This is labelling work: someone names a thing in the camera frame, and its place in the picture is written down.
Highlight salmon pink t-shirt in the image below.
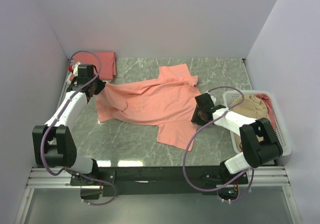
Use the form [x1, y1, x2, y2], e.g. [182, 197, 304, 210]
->
[96, 64, 200, 151]

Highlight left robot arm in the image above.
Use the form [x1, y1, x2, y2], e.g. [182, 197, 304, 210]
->
[32, 62, 106, 185]

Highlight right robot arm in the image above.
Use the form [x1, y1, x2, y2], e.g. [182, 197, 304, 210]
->
[191, 93, 283, 184]

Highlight folded red t-shirt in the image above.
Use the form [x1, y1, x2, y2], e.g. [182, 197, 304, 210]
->
[73, 51, 117, 81]

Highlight white plastic laundry basket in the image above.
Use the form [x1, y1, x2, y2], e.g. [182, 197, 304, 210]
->
[222, 90, 292, 156]

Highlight beige t-shirt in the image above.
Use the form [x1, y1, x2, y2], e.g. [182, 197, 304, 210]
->
[228, 95, 270, 150]

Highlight dark pink t-shirt in basket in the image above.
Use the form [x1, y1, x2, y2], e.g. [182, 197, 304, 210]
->
[255, 93, 277, 130]

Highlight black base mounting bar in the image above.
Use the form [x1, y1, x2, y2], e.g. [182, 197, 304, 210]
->
[70, 165, 235, 200]

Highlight aluminium frame rail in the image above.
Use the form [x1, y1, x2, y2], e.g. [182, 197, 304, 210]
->
[26, 166, 291, 189]

